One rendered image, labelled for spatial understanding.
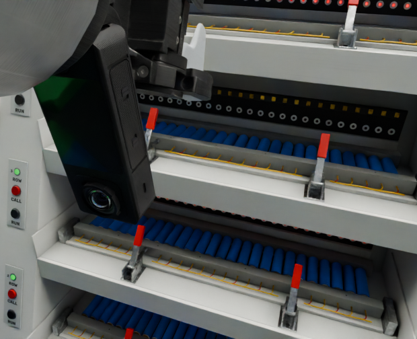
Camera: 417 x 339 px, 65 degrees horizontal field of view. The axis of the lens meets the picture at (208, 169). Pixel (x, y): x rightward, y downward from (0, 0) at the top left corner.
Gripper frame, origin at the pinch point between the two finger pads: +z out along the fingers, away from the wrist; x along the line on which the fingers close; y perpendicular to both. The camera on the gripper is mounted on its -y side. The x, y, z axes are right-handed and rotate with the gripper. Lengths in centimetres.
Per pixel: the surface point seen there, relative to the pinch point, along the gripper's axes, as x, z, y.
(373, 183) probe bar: -22.5, 23.2, -7.6
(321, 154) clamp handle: -14.1, 18.8, -4.3
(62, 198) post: 30.4, 22.5, -20.7
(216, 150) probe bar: 1.9, 22.9, -6.6
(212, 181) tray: 0.1, 16.6, -10.8
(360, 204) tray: -20.4, 18.3, -10.2
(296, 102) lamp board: -9.1, 31.8, 3.5
